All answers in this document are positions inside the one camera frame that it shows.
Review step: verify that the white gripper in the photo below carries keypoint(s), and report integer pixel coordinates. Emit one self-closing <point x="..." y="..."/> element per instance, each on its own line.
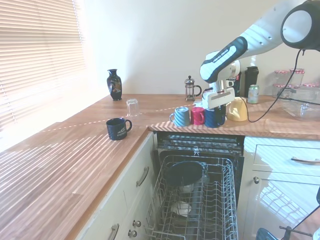
<point x="221" y="97"/>

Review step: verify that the dark blue mug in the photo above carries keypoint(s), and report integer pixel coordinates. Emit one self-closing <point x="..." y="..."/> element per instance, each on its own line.
<point x="209" y="119"/>

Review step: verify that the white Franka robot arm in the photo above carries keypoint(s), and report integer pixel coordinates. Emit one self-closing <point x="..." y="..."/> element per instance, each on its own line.
<point x="262" y="37"/>

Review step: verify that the pale yellow mug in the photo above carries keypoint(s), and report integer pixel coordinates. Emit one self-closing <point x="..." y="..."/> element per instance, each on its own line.
<point x="236" y="111"/>

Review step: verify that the red mug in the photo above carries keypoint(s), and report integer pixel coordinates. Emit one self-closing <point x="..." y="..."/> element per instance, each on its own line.
<point x="197" y="116"/>

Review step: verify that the blue-grey striped mug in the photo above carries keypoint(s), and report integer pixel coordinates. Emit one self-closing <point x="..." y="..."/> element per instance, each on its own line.
<point x="181" y="117"/>

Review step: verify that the small pale cup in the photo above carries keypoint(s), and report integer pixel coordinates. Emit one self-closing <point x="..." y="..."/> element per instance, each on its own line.
<point x="186" y="188"/>

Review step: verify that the navy mug with white print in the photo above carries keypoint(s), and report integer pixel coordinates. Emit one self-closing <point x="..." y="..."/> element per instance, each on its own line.
<point x="116" y="130"/>

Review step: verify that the black printed canister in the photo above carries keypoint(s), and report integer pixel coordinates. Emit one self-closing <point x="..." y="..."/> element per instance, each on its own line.
<point x="237" y="85"/>

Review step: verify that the glass french press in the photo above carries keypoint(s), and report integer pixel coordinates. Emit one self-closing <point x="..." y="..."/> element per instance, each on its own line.
<point x="190" y="88"/>

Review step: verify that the green drink can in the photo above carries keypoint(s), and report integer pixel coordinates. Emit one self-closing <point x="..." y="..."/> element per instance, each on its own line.
<point x="253" y="95"/>

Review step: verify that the black shaker bottle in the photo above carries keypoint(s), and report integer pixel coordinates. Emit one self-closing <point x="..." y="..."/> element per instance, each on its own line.
<point x="251" y="77"/>

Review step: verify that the glass jar with red lid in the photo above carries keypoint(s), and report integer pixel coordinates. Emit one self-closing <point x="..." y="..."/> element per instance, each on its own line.
<point x="298" y="76"/>
<point x="281" y="91"/>
<point x="282" y="78"/>

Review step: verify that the dark blue plate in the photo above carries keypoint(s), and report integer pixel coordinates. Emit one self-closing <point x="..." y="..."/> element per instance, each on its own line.
<point x="183" y="173"/>

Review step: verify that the silver round knob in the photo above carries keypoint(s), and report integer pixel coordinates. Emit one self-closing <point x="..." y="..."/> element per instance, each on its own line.
<point x="256" y="180"/>
<point x="136" y="223"/>
<point x="132" y="233"/>

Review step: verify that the clear drinking glass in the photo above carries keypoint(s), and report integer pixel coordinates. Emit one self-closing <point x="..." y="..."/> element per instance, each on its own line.
<point x="132" y="107"/>

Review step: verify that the clear glass baking dish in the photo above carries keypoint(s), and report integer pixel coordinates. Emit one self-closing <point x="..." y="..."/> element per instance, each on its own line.
<point x="307" y="110"/>

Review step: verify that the cream kitchen cabinet with drawer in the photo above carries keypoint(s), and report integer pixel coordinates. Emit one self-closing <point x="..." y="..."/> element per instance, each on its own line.
<point x="270" y="200"/>

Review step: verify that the white bowl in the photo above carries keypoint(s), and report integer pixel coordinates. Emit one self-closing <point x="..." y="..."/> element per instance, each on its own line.
<point x="182" y="208"/>

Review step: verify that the dark blue painted vase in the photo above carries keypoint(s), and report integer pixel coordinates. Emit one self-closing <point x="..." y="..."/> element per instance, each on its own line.
<point x="114" y="85"/>

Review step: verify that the blue plastic object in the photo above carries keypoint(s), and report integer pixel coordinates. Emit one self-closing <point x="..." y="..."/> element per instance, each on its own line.
<point x="266" y="235"/>

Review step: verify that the white window blind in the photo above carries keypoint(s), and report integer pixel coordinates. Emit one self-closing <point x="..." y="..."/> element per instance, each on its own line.
<point x="37" y="50"/>

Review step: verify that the metal dishwasher rail frame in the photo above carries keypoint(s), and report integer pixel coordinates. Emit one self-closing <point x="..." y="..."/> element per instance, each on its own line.
<point x="200" y="142"/>

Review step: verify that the black camera stand clamp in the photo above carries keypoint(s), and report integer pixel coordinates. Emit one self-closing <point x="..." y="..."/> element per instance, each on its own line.
<point x="288" y="231"/>

